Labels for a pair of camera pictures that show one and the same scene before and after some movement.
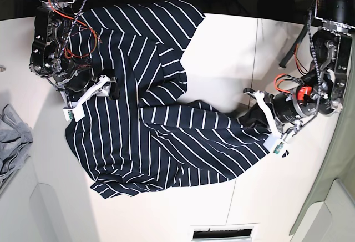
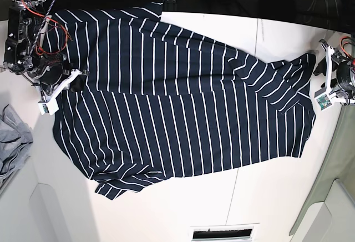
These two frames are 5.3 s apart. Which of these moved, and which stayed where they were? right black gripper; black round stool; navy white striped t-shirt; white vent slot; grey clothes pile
Moved: right black gripper; navy white striped t-shirt
Stayed: white vent slot; black round stool; grey clothes pile
